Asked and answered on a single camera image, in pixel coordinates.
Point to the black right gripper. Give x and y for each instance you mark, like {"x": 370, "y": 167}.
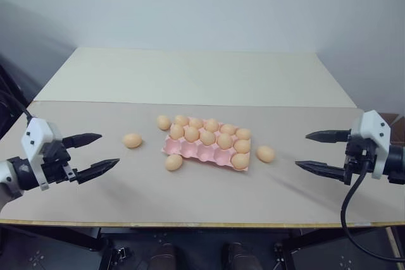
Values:
{"x": 359, "y": 156}

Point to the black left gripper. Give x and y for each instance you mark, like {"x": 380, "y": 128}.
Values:
{"x": 55, "y": 164}

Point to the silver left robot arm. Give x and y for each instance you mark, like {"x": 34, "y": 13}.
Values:
{"x": 19, "y": 172}

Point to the pink egg tray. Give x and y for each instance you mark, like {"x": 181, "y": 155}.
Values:
{"x": 193, "y": 150}

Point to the brown egg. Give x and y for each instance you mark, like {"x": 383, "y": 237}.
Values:
{"x": 132, "y": 140}
{"x": 164, "y": 122}
{"x": 196, "y": 122}
{"x": 240, "y": 160}
{"x": 173, "y": 162}
{"x": 181, "y": 120}
{"x": 265, "y": 153}
{"x": 176, "y": 131}
{"x": 242, "y": 146}
{"x": 211, "y": 125}
{"x": 191, "y": 134}
{"x": 225, "y": 141}
{"x": 228, "y": 129}
{"x": 243, "y": 133}
{"x": 207, "y": 137}

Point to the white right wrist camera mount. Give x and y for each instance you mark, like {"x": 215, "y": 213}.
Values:
{"x": 373, "y": 127}

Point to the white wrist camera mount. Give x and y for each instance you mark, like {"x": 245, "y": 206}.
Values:
{"x": 36, "y": 132}
{"x": 373, "y": 127}

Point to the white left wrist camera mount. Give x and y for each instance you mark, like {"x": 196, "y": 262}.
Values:
{"x": 36, "y": 132}

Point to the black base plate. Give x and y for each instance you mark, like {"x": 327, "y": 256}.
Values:
{"x": 338, "y": 255}
{"x": 47, "y": 257}

